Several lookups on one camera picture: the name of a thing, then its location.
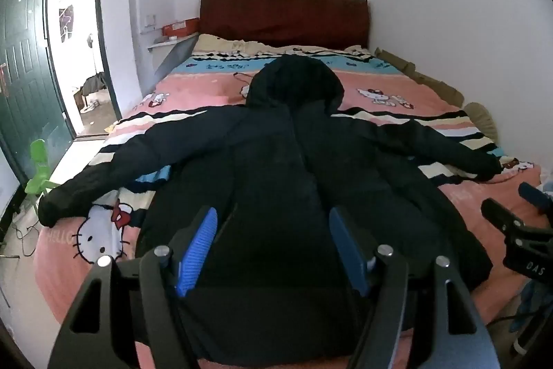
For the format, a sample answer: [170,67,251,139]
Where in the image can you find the dark red headboard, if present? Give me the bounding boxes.
[199,0,369,51]

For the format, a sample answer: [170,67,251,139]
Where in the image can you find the black hooded jacket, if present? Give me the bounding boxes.
[38,54,503,365]

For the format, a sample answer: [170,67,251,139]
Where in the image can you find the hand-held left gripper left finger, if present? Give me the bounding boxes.
[47,205,219,369]

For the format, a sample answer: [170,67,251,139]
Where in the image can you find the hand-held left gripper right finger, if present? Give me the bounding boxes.
[329,205,505,369]

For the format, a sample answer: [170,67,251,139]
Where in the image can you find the clothes on hanger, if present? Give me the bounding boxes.
[58,3,77,43]

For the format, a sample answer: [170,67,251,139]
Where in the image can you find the dark green door frame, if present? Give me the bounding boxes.
[96,0,122,123]

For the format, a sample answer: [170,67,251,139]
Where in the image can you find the green plastic chair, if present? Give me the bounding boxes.
[25,139,59,197]

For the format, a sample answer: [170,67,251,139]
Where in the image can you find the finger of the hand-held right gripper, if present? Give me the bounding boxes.
[517,181,553,221]
[481,198,526,243]

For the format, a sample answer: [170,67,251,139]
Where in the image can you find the grey flat screen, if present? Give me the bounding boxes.
[0,148,21,219]

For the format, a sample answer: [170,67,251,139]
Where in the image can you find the blue white cloth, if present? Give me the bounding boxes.
[512,278,553,357]

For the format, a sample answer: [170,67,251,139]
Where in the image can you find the black floor cable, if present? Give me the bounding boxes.
[0,213,39,261]

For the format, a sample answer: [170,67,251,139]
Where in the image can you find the white wall shelf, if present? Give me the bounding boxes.
[147,33,199,52]

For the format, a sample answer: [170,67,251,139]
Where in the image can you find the olive green blanket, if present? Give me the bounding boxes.
[375,47,499,140]

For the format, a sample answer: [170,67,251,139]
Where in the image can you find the cartoon cat printed bed sheet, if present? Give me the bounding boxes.
[32,33,543,369]

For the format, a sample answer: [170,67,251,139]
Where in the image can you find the dark green door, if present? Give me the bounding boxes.
[0,0,74,179]

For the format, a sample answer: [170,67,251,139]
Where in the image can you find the red box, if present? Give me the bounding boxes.
[161,18,200,38]

